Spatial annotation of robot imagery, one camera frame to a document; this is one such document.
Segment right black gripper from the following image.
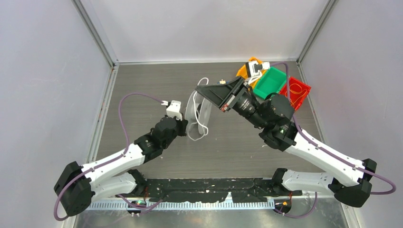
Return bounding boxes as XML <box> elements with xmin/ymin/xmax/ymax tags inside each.
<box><xmin>195</xmin><ymin>76</ymin><xmax>268</xmax><ymax>129</ymax></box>

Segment white cable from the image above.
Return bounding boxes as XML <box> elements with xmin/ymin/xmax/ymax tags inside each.
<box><xmin>187</xmin><ymin>77</ymin><xmax>210</xmax><ymax>142</ymax></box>

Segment clear plastic cable spool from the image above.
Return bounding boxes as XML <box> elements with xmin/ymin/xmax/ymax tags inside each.
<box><xmin>184</xmin><ymin>91</ymin><xmax>212</xmax><ymax>141</ymax></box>

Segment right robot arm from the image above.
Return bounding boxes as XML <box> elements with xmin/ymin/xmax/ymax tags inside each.
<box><xmin>196</xmin><ymin>77</ymin><xmax>376</xmax><ymax>208</ymax></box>

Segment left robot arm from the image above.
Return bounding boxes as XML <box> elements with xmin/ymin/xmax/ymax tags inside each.
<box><xmin>54</xmin><ymin>116</ymin><xmax>188</xmax><ymax>221</ymax></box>

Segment beige blue connector block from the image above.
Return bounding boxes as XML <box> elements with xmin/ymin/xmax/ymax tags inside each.
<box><xmin>217</xmin><ymin>80</ymin><xmax>227</xmax><ymax>85</ymax></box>

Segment orange plastic bin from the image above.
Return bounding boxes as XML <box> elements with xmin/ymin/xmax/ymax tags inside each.
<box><xmin>236</xmin><ymin>57</ymin><xmax>262</xmax><ymax>79</ymax></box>

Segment green plastic bin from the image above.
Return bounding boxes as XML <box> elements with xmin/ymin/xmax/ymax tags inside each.
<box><xmin>253</xmin><ymin>67</ymin><xmax>286</xmax><ymax>99</ymax></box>

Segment red plastic bin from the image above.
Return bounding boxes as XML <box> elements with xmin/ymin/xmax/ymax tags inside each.
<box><xmin>289</xmin><ymin>77</ymin><xmax>311</xmax><ymax>111</ymax></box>

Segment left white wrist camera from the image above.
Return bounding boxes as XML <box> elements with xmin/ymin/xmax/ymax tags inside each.
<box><xmin>161</xmin><ymin>100</ymin><xmax>183</xmax><ymax>121</ymax></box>

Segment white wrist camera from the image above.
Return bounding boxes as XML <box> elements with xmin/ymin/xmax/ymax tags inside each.
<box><xmin>161</xmin><ymin>100</ymin><xmax>183</xmax><ymax>121</ymax></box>
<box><xmin>245</xmin><ymin>60</ymin><xmax>270</xmax><ymax>85</ymax></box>

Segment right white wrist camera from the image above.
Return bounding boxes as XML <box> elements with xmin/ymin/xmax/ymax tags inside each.
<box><xmin>245</xmin><ymin>60</ymin><xmax>270</xmax><ymax>85</ymax></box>

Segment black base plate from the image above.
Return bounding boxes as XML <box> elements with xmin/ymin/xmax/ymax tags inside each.
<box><xmin>125</xmin><ymin>178</ymin><xmax>303</xmax><ymax>204</ymax></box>

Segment yellow cable in red bin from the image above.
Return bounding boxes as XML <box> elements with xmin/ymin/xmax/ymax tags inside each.
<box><xmin>288</xmin><ymin>88</ymin><xmax>308</xmax><ymax>108</ymax></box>

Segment slotted cable duct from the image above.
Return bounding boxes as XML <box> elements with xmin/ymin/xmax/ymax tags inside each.
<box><xmin>86</xmin><ymin>199</ymin><xmax>275</xmax><ymax>211</ymax></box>

